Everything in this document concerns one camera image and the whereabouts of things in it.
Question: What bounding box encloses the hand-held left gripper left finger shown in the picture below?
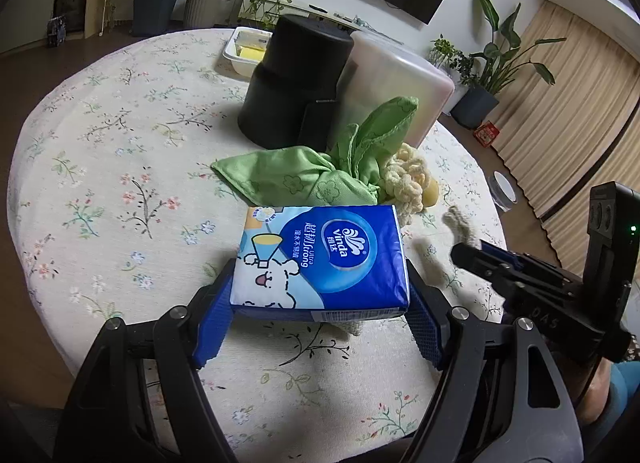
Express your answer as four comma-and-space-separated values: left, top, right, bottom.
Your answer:
52, 258, 238, 463

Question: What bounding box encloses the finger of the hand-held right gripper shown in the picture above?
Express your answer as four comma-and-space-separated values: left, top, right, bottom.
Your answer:
450, 241, 567, 295
477, 237, 582, 285

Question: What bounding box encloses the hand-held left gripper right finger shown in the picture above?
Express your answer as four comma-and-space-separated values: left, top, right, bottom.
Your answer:
400, 267, 587, 463

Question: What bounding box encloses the cream knitted dishcloth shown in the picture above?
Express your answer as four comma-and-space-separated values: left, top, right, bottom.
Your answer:
415, 205, 484, 287
324, 320, 364, 340

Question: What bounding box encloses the blue tissue pack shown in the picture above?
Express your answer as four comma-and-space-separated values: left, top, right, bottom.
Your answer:
228, 203, 412, 327

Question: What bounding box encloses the white tray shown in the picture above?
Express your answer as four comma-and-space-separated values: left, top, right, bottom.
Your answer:
219, 26, 274, 77

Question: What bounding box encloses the person's right forearm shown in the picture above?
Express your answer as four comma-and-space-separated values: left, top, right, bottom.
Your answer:
574, 359, 640, 427

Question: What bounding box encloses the grey trash bin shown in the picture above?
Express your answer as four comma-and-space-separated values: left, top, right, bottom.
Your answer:
492, 170, 519, 212

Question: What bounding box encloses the small yellow sponge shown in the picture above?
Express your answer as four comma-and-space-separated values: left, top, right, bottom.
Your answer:
421, 178, 441, 210

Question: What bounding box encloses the cream loop scrubber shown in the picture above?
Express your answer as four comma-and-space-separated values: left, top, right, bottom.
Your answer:
381, 143, 434, 224

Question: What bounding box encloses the red box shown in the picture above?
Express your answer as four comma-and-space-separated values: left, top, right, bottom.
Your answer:
473, 121, 501, 148

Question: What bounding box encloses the beige curtain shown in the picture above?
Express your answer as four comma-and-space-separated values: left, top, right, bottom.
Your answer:
492, 0, 640, 275

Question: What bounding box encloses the green cloth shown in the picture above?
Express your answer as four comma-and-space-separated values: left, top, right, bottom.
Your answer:
210, 96, 420, 207

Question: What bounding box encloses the floral tablecloth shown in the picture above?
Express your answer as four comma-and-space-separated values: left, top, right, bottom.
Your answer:
6, 28, 507, 463

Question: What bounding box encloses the broad-leaf plant in dark pot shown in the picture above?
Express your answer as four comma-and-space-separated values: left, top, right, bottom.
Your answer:
450, 0, 567, 130

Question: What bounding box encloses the small plant in white pot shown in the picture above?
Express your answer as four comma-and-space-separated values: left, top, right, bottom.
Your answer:
428, 35, 474, 110

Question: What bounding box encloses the translucent plastic container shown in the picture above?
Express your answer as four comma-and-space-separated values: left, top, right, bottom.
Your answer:
327, 30, 456, 150

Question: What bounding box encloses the black cylindrical container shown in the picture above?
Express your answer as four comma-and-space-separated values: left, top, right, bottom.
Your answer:
237, 14, 355, 150

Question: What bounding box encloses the white television cabinet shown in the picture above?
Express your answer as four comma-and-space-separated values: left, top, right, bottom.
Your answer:
239, 0, 401, 44

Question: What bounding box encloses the small dark floor object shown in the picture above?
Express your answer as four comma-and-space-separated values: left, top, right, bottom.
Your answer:
47, 16, 69, 49

